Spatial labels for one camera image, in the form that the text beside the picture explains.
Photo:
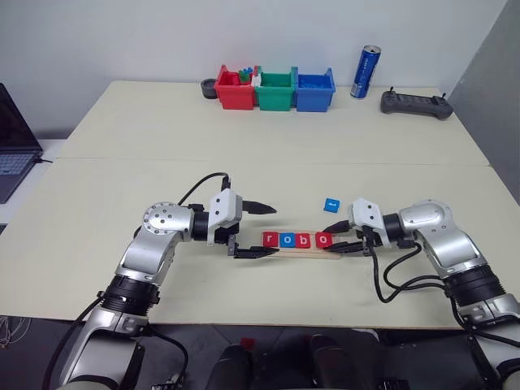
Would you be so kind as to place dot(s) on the small blue toy brick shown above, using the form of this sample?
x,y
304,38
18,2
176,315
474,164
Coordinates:
x,y
248,70

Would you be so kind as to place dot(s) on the red plastic bin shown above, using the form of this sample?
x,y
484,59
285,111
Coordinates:
x,y
237,96

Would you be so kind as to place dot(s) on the black laptop plug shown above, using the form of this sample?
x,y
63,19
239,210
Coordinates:
x,y
42,160

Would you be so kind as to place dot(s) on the dark red box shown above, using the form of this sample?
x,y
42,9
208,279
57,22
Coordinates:
x,y
248,343

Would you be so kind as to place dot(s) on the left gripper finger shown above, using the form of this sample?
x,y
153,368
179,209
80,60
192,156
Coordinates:
x,y
258,209
256,252

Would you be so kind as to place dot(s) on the red letter tile o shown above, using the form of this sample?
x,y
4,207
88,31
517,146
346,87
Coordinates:
x,y
323,239

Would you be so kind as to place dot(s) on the blue letter tile t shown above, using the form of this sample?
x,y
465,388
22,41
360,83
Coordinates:
x,y
332,204

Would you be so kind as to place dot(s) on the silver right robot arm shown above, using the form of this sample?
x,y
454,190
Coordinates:
x,y
430,219

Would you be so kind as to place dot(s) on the green toy brick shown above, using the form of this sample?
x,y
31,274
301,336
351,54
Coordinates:
x,y
243,77

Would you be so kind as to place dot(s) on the grey remote controller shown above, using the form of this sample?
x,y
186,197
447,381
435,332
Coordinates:
x,y
416,105

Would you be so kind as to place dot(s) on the white toy brick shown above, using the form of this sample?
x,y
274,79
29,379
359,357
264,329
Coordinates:
x,y
256,80

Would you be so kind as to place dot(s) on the blue letter tile o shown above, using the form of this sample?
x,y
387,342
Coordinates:
x,y
286,239

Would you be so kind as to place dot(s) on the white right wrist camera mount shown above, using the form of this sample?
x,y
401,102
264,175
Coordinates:
x,y
365,213

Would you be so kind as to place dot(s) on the red letter tile r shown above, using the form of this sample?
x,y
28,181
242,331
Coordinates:
x,y
270,239

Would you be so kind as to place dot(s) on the dark grey round cup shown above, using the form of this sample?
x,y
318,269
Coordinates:
x,y
207,90

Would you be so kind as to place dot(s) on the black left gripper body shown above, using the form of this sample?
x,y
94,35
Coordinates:
x,y
229,239

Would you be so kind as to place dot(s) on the blue plastic bin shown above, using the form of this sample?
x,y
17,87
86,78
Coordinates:
x,y
313,100

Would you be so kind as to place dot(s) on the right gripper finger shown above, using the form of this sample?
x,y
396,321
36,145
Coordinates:
x,y
339,228
345,247

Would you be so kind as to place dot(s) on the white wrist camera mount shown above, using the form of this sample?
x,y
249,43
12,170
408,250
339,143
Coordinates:
x,y
365,213
225,207

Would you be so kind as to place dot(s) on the wooden letter tray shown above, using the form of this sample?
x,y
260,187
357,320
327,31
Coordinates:
x,y
300,252

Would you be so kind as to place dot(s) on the green plastic bin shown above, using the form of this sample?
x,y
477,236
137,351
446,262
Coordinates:
x,y
276,98

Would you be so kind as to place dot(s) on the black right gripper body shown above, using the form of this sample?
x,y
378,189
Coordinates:
x,y
369,239

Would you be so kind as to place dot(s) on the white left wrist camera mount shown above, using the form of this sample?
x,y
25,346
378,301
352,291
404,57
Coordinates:
x,y
225,207

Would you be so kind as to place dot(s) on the blue drink can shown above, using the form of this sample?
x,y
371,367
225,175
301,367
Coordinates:
x,y
364,74

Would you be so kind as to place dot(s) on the red letter tile b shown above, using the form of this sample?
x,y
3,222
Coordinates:
x,y
302,240

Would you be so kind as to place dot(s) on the dark laptop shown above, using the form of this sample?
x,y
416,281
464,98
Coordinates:
x,y
13,160

